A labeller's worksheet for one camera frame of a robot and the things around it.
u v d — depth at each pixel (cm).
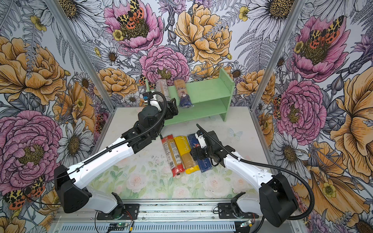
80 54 88
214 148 64
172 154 92
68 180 41
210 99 89
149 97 58
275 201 41
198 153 75
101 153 46
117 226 71
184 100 83
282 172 43
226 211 74
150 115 50
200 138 77
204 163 89
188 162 89
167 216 74
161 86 92
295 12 73
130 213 74
